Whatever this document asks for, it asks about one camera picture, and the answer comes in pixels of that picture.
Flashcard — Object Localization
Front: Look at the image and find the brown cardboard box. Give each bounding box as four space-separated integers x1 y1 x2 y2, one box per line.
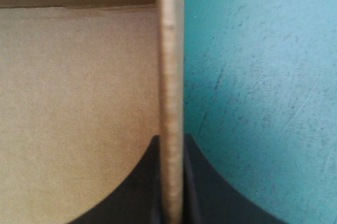
0 0 185 224

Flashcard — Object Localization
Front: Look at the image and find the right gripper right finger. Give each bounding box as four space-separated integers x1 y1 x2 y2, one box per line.
181 133 270 224

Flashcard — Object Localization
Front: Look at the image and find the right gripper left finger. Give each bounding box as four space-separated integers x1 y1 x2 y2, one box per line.
66 134 166 224

